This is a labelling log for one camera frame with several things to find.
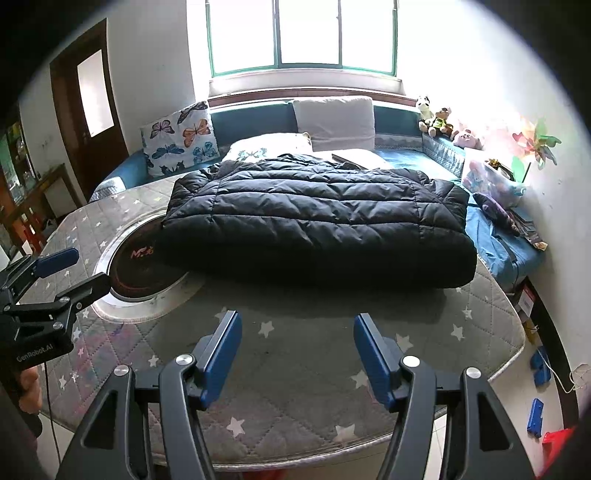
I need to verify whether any blue plastic block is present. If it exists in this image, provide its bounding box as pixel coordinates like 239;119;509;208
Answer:
527;397;546;437
529;346;552;387

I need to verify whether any green-framed window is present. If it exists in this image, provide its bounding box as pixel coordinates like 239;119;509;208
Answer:
205;0;400;79

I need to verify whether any dark wooden door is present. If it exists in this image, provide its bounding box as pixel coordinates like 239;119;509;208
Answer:
50;18;130;200

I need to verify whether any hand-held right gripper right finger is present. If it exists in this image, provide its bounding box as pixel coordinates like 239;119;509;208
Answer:
353;313;536;480

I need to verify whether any black down jacket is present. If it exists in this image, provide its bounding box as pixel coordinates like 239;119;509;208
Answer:
157;154;478;289

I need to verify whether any monkey plush toy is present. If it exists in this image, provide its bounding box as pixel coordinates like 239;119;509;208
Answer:
425;106;456;138

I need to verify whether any butterfly print cushion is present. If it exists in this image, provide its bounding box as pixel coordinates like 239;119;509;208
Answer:
141;100;223;179

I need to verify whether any purple cloth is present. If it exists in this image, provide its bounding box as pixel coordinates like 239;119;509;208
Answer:
473;191;521;237

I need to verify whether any pink pig plush toy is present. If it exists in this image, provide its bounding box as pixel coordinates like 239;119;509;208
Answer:
452;129;484;151

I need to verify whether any cow plush toy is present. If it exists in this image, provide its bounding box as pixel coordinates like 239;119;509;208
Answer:
415;95;435;135

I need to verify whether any round black white-rimmed mat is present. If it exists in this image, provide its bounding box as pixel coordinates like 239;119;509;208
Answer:
91;214;193;322

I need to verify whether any colourful pinwheel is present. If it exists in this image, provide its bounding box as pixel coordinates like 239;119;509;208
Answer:
512;117;563;184

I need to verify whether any clear bag of toys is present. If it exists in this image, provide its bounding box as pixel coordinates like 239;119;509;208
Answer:
462;148;528;209

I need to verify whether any person's left forearm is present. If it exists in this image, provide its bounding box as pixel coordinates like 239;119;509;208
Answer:
0;383;49;480

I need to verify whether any blue padded bed surround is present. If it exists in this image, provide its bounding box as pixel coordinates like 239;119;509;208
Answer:
89;99;467;204

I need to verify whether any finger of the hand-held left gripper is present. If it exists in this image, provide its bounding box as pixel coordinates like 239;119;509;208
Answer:
0;248;79;302
4;272;112;325

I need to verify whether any wooden desk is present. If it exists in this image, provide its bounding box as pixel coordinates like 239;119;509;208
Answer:
9;164;71;232

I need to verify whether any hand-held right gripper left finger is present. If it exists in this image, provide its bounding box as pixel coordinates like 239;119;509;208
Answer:
58;310;243;480

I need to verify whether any wooden display cabinet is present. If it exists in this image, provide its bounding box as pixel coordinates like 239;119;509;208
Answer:
0;108;38;223

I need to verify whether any cardboard box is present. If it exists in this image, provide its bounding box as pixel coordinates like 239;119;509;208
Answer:
514;283;537;325

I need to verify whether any blue bed sheet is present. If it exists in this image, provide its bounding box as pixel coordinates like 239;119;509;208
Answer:
464;203;546;292

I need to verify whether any white pillow with butterfly print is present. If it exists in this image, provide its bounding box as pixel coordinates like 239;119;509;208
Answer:
223;132;315;162

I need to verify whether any person's left hand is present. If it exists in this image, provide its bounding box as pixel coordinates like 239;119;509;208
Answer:
17;366;42;414

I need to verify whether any grey plain pillow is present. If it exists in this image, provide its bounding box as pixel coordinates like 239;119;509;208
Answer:
292;95;376;152

